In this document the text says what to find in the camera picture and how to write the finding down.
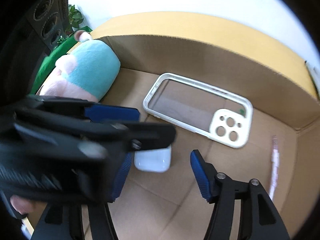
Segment green potted plant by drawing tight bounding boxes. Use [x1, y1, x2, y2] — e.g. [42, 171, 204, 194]
[66, 4, 84, 36]

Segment pink pen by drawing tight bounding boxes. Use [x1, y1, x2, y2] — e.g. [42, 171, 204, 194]
[268, 135, 279, 200]

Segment white earbuds case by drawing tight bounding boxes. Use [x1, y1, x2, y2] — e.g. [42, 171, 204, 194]
[134, 145, 171, 173]

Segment pink pig plush toy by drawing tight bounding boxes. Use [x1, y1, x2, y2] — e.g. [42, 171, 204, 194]
[37, 30, 120, 102]

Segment brown cardboard box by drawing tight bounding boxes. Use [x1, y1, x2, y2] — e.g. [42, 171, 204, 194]
[37, 35, 320, 240]

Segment black camera box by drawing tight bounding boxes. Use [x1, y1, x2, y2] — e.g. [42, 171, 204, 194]
[26, 0, 69, 50]

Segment cream phone case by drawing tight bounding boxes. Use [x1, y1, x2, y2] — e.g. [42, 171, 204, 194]
[143, 73, 253, 148]

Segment green cloth backdrop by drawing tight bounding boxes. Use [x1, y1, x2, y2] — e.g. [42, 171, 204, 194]
[30, 34, 77, 94]

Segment person's left hand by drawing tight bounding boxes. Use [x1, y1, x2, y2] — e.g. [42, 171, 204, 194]
[10, 195, 35, 215]

